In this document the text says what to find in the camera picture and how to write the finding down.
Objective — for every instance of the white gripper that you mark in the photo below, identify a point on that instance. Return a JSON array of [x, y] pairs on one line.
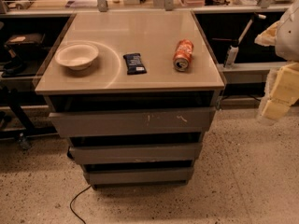
[[289, 36]]

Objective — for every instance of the grey bottom drawer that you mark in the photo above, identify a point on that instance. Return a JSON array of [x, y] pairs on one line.
[[139, 176]]

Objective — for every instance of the grey drawer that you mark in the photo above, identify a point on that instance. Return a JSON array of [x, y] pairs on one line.
[[129, 122], [135, 153], [139, 176]]

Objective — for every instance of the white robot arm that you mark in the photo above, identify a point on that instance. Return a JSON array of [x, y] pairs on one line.
[[287, 38]]

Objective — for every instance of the grey top drawer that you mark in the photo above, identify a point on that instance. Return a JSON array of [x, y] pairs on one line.
[[129, 122]]

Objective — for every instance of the grey middle drawer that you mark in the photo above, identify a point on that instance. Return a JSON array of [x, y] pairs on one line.
[[135, 153]]

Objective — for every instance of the grey drawer cabinet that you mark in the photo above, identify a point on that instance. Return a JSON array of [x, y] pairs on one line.
[[106, 86]]

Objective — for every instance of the orange soda can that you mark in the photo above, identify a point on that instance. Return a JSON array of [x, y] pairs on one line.
[[183, 55]]

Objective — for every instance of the dark blue snack bar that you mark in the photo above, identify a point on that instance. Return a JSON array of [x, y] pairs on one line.
[[134, 64]]

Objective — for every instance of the white bowl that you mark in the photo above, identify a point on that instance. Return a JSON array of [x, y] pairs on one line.
[[76, 56]]

